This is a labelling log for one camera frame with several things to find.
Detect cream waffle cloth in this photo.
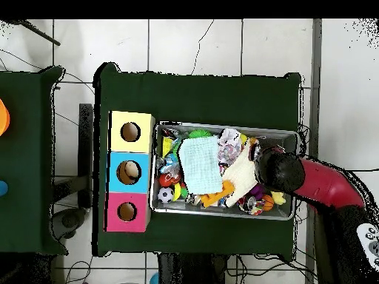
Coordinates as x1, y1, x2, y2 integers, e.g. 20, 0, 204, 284
221, 144, 261, 208

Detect wooden box three holes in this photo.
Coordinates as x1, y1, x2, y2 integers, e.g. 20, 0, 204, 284
104, 110, 156, 233

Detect shallow mesh bin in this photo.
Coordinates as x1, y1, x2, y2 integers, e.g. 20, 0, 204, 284
149, 121, 300, 221

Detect mint waffle cloth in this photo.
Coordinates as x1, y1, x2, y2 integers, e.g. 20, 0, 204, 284
178, 135, 224, 195

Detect green spiky ball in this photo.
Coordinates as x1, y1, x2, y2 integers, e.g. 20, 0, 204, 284
188, 129, 213, 140

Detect yellow cheese wedge toy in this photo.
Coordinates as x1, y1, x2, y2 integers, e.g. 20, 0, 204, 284
161, 136, 174, 158

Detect crumpled printed white wrapper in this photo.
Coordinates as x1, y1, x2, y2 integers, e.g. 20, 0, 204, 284
217, 127, 244, 166

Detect small soccer ball toy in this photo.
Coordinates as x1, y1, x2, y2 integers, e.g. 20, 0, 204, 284
157, 186, 175, 204

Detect long orange toy brick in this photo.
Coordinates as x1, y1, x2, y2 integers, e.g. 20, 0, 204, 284
200, 180, 236, 208

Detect small basketball toy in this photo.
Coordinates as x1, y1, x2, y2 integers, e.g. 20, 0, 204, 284
261, 194, 275, 212

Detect yellow plush toy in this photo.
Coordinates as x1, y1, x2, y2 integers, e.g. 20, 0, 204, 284
270, 190, 287, 206

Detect black upright panel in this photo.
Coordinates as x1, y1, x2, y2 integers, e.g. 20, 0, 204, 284
78, 103, 94, 208

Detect green cloth side table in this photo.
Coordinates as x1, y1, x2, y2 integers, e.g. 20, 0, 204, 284
0, 66, 67, 255

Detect orange round object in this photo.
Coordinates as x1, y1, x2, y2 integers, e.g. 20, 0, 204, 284
0, 98, 11, 137

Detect thin dark rod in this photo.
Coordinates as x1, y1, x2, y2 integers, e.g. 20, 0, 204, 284
11, 19, 61, 47

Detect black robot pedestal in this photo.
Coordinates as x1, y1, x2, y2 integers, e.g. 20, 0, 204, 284
158, 252, 238, 284

